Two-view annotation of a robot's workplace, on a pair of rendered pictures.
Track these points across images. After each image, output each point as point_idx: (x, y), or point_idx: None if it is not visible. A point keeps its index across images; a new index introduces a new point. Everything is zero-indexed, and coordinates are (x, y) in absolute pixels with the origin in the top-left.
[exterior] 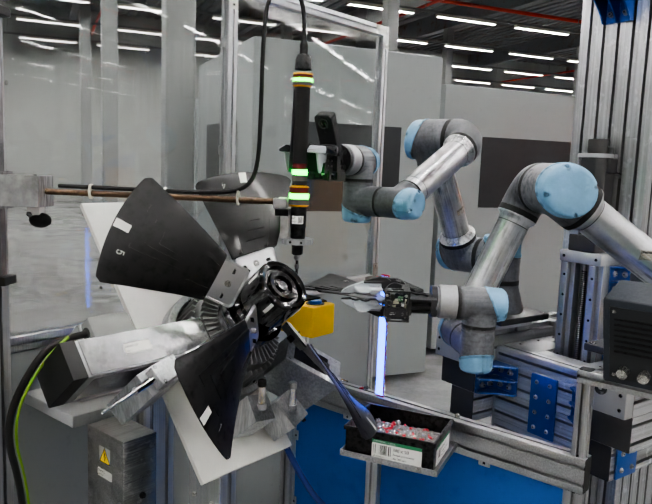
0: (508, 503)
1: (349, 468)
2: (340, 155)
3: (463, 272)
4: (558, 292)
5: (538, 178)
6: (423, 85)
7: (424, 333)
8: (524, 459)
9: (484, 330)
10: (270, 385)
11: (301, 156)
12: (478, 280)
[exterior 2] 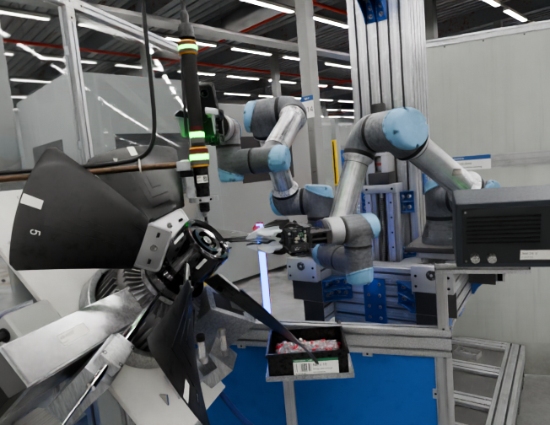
0: (391, 379)
1: (249, 387)
2: (223, 120)
3: (241, 228)
4: None
5: (384, 121)
6: None
7: (227, 272)
8: (401, 342)
9: (366, 248)
10: (194, 337)
11: (197, 119)
12: (342, 212)
